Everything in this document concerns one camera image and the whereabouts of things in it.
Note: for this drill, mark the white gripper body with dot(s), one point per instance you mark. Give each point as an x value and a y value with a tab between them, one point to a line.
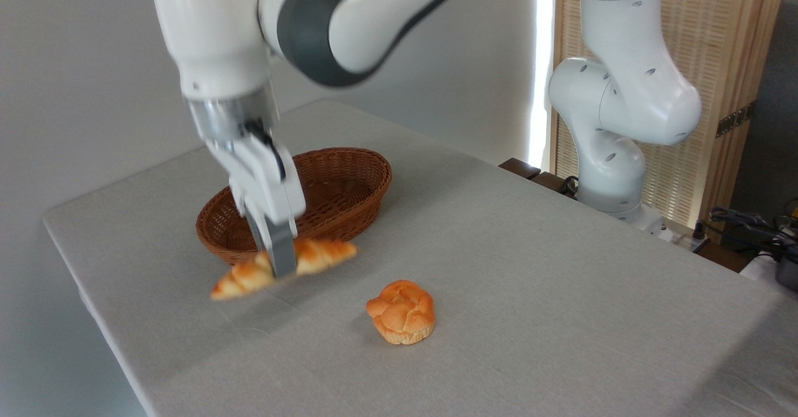
265	186

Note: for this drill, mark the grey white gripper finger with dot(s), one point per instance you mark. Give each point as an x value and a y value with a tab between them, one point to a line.
282	249
257	233

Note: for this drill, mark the long braided bread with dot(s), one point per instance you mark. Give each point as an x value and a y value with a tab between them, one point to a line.
321	255

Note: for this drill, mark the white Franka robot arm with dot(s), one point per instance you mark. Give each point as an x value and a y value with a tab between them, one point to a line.
212	30

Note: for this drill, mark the brown woven wicker basket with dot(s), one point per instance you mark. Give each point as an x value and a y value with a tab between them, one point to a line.
343	186

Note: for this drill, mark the round knotted bread bun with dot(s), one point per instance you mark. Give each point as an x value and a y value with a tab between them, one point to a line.
402	314

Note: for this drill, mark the dark wooden furniture edge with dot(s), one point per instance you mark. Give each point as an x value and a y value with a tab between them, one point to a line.
520	167

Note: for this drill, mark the grey tablecloth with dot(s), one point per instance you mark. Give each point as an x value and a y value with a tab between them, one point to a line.
530	311

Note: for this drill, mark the metal screen hinge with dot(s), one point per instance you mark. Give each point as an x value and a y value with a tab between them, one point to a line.
735	119

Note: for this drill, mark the wooden rattan folding screen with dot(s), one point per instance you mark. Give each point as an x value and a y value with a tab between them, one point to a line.
717	49

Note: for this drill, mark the dark grey round object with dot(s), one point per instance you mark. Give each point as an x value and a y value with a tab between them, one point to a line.
788	275

